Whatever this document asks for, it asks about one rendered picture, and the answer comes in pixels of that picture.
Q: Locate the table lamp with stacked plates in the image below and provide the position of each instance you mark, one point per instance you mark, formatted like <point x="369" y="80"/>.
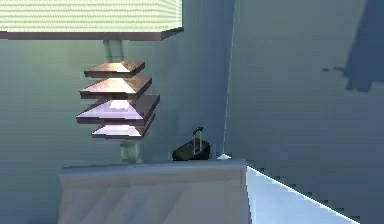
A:
<point x="116" y="86"/>

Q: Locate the white side table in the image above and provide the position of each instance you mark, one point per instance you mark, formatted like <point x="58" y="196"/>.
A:
<point x="153" y="193"/>

